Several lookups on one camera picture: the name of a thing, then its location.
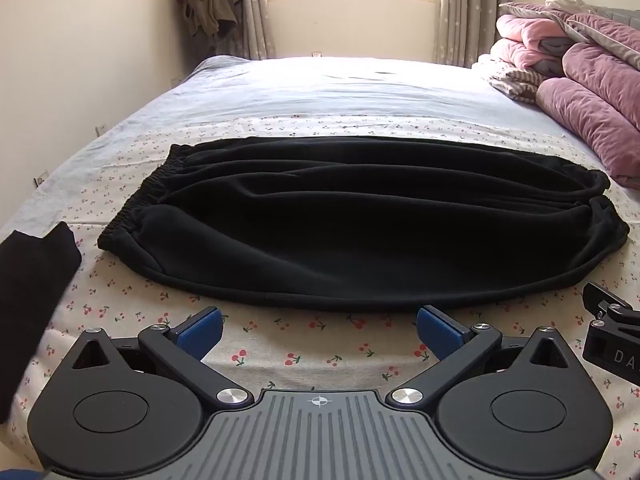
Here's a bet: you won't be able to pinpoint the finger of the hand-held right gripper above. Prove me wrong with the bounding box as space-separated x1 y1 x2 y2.
582 282 635 322

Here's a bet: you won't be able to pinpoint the grey star print curtain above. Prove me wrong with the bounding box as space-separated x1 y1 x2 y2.
434 0 516 69
239 0 277 61

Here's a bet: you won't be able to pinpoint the black pants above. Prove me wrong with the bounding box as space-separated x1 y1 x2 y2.
96 136 631 312

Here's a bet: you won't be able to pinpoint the light pink quilt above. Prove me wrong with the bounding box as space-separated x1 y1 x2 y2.
487 14 581 73

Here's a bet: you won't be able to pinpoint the grey-blue bed sheet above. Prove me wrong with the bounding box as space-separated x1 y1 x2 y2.
0 55 568 231

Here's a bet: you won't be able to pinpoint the folded black cloth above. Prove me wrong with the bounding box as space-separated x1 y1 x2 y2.
0 221 83 423

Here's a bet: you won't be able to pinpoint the striped blanket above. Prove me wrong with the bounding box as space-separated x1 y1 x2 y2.
472 54 548 106

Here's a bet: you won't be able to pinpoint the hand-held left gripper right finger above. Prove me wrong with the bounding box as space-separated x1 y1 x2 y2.
387 305 572 409

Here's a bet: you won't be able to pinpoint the mauve velvet quilt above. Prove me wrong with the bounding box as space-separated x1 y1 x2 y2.
500 2 640 191

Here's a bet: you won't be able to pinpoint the cherry print bed sheet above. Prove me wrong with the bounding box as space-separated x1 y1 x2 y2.
0 112 640 480

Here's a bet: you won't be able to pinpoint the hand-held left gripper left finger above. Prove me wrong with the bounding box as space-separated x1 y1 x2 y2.
70 306 255 409

